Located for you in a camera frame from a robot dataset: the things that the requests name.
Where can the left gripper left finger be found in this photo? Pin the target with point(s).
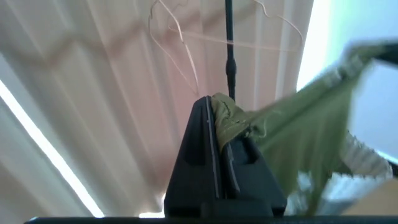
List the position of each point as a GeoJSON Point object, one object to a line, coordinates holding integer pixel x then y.
{"type": "Point", "coordinates": [192, 174]}

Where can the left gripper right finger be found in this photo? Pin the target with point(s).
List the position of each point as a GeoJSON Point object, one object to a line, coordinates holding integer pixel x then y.
{"type": "Point", "coordinates": [252, 177]}

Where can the green printed shirt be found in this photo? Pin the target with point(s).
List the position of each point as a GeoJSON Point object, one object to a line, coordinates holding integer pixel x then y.
{"type": "Point", "coordinates": [304, 124]}

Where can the black clothes rack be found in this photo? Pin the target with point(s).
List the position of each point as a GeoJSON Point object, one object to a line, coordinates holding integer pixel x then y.
{"type": "Point", "coordinates": [230, 62]}

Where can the white laundry basket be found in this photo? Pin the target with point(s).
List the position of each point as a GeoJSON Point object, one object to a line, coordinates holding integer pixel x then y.
{"type": "Point", "coordinates": [367, 155]}

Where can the beige curtain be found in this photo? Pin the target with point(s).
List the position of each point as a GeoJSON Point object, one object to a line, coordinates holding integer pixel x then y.
{"type": "Point", "coordinates": [109, 93]}

